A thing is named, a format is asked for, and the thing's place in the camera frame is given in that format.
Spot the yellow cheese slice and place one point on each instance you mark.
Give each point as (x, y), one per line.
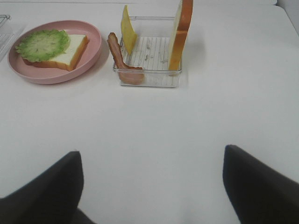
(129, 36)

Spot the clear plastic tray left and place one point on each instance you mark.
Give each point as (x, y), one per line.
(6, 34)

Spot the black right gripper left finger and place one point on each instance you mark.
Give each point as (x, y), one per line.
(50, 198)

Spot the pink round plate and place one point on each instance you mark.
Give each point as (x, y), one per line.
(54, 75)

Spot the clear plastic tray right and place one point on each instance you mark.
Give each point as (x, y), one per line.
(150, 51)

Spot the green lettuce leaf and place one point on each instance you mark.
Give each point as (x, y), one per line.
(43, 45)

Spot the clear plastic tray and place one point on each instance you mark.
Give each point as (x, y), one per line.
(150, 51)
(6, 34)

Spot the bread slice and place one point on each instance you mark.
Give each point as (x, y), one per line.
(67, 60)
(178, 37)

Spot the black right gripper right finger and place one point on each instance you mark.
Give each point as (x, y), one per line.
(258, 193)

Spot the bacon strip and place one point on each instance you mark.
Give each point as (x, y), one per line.
(134, 78)

